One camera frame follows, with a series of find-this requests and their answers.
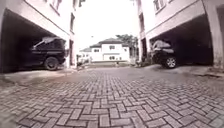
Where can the tree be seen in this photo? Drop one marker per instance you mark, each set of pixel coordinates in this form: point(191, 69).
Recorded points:
point(128, 40)

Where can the black off-road car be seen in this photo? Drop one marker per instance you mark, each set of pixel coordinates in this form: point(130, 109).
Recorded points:
point(46, 51)

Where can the grey brick paved road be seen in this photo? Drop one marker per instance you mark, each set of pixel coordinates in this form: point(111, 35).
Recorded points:
point(113, 100)

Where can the dark car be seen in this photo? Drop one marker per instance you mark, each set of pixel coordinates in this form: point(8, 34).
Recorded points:
point(163, 55)

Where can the white house with dark roof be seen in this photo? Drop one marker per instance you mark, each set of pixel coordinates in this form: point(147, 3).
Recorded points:
point(110, 51)

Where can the pale concrete driveway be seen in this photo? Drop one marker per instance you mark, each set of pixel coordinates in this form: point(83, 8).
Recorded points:
point(193, 70)
point(33, 75)

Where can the pale building with carport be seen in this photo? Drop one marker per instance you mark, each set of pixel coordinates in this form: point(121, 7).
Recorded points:
point(40, 16)
point(180, 13)

